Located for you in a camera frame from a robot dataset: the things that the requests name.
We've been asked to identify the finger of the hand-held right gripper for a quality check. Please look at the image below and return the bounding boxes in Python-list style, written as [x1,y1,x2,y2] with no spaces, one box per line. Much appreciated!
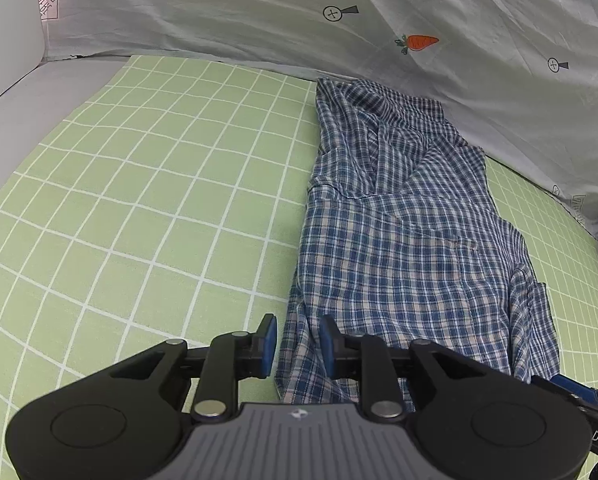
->
[529,373,598,413]

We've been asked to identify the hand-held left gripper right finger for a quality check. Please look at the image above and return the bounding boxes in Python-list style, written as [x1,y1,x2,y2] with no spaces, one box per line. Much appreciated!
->
[319,314,514,421]

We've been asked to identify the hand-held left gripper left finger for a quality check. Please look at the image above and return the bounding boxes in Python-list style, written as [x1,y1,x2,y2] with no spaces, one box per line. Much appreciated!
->
[106,313,280,421]

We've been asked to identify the blue plaid shirt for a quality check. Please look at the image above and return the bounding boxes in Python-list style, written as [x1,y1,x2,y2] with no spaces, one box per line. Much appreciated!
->
[274,77,562,406]

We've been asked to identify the green grid mat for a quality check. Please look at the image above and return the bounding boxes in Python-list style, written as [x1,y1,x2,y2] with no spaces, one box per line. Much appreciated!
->
[0,55,598,480]

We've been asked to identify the grey printed bed sheet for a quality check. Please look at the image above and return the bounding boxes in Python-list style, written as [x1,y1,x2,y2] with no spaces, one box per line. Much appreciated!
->
[36,0,598,241]

